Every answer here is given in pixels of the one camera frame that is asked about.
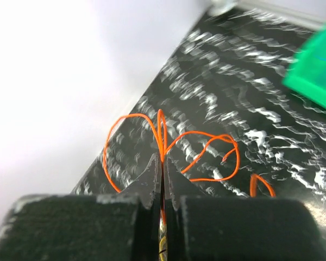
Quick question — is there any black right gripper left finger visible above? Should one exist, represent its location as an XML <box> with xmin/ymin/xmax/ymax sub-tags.
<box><xmin>0</xmin><ymin>154</ymin><xmax>161</xmax><ymax>260</ymax></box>

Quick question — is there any black marbled mat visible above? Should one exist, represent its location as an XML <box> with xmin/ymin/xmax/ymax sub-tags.
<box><xmin>133</xmin><ymin>9</ymin><xmax>326</xmax><ymax>240</ymax></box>

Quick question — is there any green bin far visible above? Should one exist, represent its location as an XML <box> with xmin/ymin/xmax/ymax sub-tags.
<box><xmin>283</xmin><ymin>25</ymin><xmax>326</xmax><ymax>109</ymax></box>

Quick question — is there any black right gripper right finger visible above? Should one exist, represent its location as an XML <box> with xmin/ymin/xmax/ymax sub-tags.
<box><xmin>163</xmin><ymin>158</ymin><xmax>326</xmax><ymax>260</ymax></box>

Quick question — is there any orange cable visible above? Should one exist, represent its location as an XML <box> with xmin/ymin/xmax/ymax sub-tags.
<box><xmin>103</xmin><ymin>109</ymin><xmax>275</xmax><ymax>226</ymax></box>

